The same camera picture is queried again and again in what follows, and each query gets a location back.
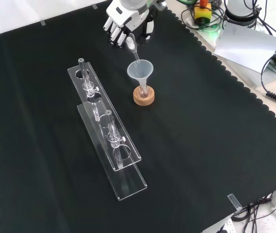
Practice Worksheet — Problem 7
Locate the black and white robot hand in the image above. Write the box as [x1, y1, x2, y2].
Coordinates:
[103, 0, 158, 48]

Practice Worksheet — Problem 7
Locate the black cloth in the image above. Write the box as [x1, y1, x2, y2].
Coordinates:
[0, 0, 276, 233]

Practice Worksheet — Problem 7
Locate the clear acrylic funnel stand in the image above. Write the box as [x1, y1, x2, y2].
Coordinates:
[67, 58, 148, 202]

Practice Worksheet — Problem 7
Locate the yellow stop button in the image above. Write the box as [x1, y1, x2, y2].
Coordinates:
[194, 0, 212, 25]

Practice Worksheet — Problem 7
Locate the cork ring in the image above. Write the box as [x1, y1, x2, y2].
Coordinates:
[133, 86, 156, 106]

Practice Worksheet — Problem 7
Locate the green cable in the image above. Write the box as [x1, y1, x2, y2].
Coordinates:
[195, 21, 221, 34]

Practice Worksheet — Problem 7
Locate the black cable bundle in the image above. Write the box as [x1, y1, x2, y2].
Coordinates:
[231, 186, 276, 233]

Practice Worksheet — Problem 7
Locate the white power strip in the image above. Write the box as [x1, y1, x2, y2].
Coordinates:
[215, 217, 236, 233]

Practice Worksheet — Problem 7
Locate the clear plastic funnel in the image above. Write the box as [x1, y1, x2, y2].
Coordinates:
[127, 60, 154, 91]

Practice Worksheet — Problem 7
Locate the clear tape strip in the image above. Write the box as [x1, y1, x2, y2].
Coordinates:
[227, 193, 243, 211]

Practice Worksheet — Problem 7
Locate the pale board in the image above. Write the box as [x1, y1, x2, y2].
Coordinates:
[214, 20, 276, 73]

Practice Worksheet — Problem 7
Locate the small round-bottom glass flask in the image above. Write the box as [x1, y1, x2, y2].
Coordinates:
[137, 81, 150, 99]

